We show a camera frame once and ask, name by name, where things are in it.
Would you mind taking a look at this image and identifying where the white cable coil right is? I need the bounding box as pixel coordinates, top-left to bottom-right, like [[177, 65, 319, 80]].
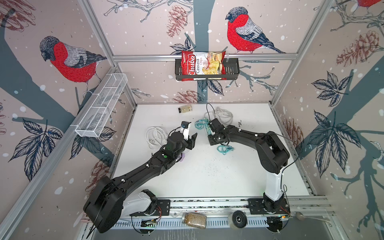
[[204, 107, 234, 127]]

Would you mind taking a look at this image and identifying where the black wire wall basket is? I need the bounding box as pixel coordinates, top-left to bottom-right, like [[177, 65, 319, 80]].
[[175, 58, 240, 81]]

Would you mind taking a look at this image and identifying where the red cassava chips bag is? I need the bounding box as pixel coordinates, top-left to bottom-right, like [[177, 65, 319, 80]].
[[181, 51, 226, 76]]

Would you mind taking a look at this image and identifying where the thick white power cord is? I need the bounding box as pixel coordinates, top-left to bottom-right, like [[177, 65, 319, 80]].
[[145, 126, 169, 151]]

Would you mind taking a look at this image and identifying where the metal spoon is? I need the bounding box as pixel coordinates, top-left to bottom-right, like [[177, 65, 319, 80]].
[[295, 212, 331, 223]]

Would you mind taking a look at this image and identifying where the black round knob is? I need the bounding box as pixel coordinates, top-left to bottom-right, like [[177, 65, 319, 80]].
[[228, 211, 248, 230]]

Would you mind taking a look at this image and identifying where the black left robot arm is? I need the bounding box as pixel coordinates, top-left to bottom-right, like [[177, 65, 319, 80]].
[[83, 121, 197, 233]]

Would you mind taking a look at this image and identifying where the teal charger with cable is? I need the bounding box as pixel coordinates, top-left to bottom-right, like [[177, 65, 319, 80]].
[[195, 118, 210, 132]]

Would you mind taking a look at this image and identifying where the white mesh wall shelf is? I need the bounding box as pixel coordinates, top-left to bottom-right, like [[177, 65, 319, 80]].
[[75, 73, 128, 138]]

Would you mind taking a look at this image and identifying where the glass jar of grains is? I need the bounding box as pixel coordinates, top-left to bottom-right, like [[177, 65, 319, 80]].
[[182, 213, 207, 229]]

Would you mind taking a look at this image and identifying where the purple power strip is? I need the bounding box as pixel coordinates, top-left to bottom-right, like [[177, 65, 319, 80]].
[[177, 153, 185, 163]]

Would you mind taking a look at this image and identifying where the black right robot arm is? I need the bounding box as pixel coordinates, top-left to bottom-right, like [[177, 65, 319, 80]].
[[208, 119, 290, 215]]

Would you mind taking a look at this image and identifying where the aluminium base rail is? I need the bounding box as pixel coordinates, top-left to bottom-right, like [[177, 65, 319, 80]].
[[110, 196, 338, 234]]

